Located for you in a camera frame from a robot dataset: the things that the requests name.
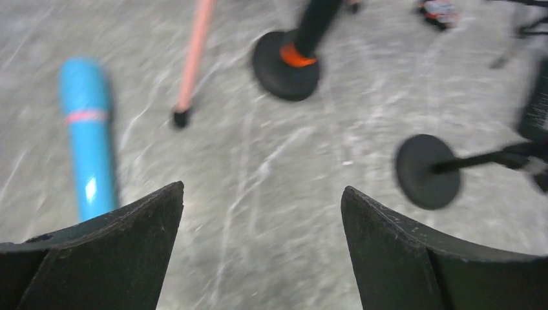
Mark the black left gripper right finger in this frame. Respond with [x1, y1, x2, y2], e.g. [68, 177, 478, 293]
[341, 186, 547, 310]

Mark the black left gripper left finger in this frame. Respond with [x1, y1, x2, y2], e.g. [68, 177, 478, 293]
[1, 181, 184, 309]

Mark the small black mic stand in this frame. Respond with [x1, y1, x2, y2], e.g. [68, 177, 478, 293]
[394, 134, 547, 210]

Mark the blue microphone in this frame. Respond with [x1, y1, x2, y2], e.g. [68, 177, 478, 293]
[59, 57, 118, 222]

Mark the black round-base mic stand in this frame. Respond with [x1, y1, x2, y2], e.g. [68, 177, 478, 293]
[251, 31, 321, 101]

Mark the pink music stand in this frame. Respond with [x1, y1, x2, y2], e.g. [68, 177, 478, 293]
[173, 0, 216, 129]

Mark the red owl block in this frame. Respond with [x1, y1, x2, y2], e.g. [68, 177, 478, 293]
[417, 0, 458, 31]

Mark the black shock mount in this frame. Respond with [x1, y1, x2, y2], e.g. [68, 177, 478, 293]
[489, 0, 547, 69]

